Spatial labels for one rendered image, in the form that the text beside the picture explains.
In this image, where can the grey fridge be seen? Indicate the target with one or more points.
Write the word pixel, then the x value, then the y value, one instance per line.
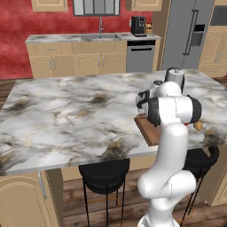
pixel 183 35

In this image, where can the silver dishwasher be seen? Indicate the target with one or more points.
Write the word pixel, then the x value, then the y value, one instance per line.
pixel 140 56

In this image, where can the silver tap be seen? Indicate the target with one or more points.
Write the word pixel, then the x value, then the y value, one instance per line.
pixel 101 25

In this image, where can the steel sink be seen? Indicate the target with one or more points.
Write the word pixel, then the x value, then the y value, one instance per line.
pixel 100 37

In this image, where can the beige base cupboard run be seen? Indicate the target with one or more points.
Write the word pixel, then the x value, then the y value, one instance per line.
pixel 74 59

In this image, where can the beige cupboard side panel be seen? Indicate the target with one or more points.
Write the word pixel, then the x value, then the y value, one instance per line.
pixel 220 190

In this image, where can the red tomato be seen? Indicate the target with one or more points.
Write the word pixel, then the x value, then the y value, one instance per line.
pixel 186 124

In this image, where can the yellow-brown onion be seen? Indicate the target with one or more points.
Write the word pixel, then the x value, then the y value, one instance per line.
pixel 198 126

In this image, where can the beige tall cupboard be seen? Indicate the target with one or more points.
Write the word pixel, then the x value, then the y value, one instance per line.
pixel 214 50

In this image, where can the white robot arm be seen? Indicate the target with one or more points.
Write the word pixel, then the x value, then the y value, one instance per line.
pixel 173 147

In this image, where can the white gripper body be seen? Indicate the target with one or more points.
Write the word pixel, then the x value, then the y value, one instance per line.
pixel 142 102

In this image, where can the brown wooden cutting board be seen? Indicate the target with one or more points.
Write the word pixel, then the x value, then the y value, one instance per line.
pixel 149 133

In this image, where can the dark built-in oven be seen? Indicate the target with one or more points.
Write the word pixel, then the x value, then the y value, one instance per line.
pixel 219 15

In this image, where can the black bar stool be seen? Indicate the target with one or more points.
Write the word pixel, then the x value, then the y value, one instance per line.
pixel 201 161
pixel 103 176

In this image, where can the beige island cupboard door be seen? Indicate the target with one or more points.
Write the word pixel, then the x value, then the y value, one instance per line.
pixel 20 201

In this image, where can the beige wall cupboard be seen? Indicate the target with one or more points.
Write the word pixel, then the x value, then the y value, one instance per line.
pixel 144 5
pixel 49 5

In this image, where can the black coffee machine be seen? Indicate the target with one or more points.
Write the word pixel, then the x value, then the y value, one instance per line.
pixel 138 26

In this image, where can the white framed window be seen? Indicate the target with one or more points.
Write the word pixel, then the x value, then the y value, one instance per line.
pixel 96 7

